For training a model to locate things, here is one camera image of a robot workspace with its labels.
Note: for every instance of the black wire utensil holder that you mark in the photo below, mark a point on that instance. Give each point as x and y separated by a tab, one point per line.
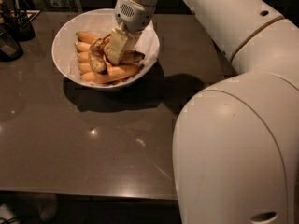
17	18

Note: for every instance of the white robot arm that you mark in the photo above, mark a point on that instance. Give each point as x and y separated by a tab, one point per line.
235	144

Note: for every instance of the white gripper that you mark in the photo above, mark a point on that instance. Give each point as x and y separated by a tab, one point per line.
135	15

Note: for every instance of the yellow banana top left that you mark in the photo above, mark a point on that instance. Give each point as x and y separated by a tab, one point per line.
85	37

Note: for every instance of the brown spotted banana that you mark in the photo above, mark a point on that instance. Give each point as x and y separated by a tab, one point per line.
96	55
129	56

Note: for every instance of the white ceramic bowl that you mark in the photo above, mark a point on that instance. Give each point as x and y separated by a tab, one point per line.
64	52

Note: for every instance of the yellow banana third row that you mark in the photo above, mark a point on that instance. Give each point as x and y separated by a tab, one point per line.
83	56

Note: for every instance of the white object under table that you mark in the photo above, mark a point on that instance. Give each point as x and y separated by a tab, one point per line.
26	208

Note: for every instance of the yellow banana second row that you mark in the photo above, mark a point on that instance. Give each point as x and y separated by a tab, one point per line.
82	46

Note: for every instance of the yellow banana fourth row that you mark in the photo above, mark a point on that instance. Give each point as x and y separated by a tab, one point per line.
84	67

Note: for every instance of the long yellow front banana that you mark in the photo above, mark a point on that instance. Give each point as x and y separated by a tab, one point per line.
114	73

